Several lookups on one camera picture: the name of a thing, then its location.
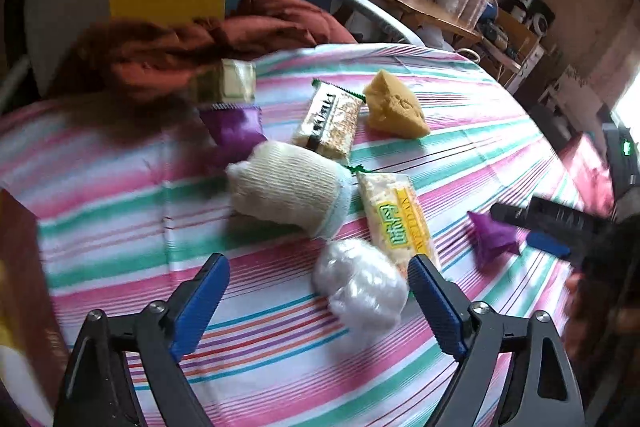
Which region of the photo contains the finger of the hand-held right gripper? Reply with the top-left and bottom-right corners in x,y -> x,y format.
490,196 -> 618,268
525,231 -> 572,259

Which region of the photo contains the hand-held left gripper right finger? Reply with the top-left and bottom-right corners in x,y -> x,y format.
407,254 -> 586,427

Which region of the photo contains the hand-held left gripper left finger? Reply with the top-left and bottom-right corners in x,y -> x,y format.
52,253 -> 231,427

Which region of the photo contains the purple snack packet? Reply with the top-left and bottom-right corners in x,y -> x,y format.
466,210 -> 522,271
199,103 -> 267,164

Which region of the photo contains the white cotton ball bag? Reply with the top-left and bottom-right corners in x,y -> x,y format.
313,236 -> 409,344

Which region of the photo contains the yellow label snack packet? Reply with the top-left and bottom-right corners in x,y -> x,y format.
355,171 -> 442,274

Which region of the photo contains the cream bandage roll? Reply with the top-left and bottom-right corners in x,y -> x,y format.
226,141 -> 354,241

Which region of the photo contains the green and gold small box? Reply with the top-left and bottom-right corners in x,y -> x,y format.
194,58 -> 257,106

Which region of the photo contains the red cloth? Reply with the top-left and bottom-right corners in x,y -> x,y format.
557,133 -> 617,220

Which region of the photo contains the striped bed sheet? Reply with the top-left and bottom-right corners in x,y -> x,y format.
0,42 -> 613,427

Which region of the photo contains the cluttered wooden shelf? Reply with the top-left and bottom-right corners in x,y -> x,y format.
477,0 -> 558,88

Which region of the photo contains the yellow wedge sponge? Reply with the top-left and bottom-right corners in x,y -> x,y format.
361,68 -> 432,141

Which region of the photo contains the clear wrapped cereal bar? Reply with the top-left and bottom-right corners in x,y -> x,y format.
291,78 -> 364,166

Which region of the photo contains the wooden desk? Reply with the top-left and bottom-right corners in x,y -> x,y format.
342,0 -> 483,45

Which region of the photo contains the brown crumpled cloth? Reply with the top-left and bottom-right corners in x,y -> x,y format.
47,0 -> 358,128

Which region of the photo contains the grey bed rail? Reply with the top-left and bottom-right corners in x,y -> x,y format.
334,0 -> 426,46

